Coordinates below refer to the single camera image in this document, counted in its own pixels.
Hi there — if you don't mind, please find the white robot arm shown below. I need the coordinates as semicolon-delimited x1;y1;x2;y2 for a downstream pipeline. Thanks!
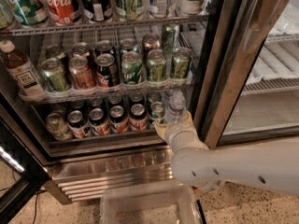
154;111;299;195

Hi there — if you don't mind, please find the clear plastic water bottle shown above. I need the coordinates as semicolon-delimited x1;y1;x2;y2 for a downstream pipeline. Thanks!
165;91;186;125

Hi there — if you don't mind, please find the tall green can rear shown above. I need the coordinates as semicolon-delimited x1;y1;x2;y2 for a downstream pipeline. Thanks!
162;24;179;54

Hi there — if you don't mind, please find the black cola can middle shelf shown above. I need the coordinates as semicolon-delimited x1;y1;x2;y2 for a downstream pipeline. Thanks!
95;53;120;89

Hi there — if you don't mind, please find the green can right middle shelf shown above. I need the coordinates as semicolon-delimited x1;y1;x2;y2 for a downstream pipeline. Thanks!
170;47;192;84

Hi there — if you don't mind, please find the green 7up can middle shelf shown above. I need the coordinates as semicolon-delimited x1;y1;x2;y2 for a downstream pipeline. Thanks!
121;51;143;90

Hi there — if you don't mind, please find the black red can bottom shelf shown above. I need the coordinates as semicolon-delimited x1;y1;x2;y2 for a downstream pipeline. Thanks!
67;110;92;139

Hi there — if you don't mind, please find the red cola bottle top shelf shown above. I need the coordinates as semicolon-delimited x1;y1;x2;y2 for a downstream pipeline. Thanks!
45;0;82;26

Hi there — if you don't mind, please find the black bottle top shelf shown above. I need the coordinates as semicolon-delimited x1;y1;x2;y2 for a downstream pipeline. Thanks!
81;0;113;22

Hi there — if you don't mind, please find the green bottle top shelf left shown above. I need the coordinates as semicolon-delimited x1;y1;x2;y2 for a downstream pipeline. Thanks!
6;0;49;27

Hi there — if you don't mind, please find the orange pink can middle shelf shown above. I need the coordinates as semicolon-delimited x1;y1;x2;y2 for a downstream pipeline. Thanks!
68;56;96;94

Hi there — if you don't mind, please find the green can front middle shelf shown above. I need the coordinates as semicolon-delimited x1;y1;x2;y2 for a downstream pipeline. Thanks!
40;58;71;98

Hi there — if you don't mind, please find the brown can rear middle shelf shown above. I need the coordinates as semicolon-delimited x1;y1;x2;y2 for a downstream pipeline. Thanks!
142;33;161;59

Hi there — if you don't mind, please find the green yellow bottle top shelf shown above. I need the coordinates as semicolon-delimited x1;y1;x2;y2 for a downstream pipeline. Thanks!
114;0;144;21

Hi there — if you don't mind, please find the clear plastic bin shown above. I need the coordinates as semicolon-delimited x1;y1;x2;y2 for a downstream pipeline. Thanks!
100;180;203;224

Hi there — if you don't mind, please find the clear blue bottle top shelf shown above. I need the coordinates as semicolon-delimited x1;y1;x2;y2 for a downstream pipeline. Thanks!
148;0;173;19

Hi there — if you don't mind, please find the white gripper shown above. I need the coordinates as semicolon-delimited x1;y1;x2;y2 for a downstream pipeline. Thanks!
153;110;207;153

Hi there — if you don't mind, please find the open black fridge door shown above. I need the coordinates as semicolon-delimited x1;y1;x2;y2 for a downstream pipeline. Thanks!
0;120;49;224

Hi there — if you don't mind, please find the stainless steel fridge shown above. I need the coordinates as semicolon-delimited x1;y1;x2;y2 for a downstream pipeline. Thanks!
0;0;292;204

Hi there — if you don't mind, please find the brown tea bottle white label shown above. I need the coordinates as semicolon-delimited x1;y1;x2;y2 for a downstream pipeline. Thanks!
0;39;46;101

